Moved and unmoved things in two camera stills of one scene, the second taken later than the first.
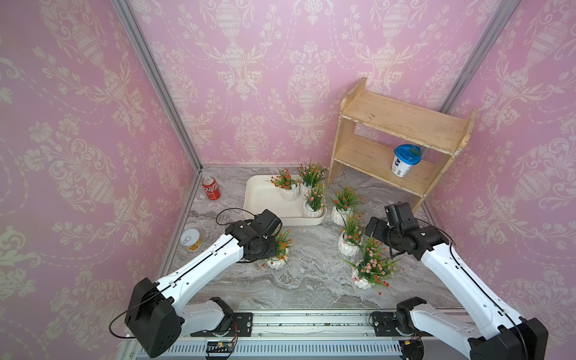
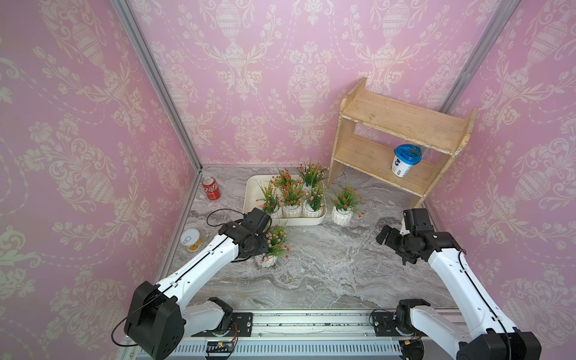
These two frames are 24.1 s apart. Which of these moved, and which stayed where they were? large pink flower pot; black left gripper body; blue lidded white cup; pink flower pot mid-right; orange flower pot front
Moved: large pink flower pot; orange flower pot front; pink flower pot mid-right
Stayed: blue lidded white cup; black left gripper body
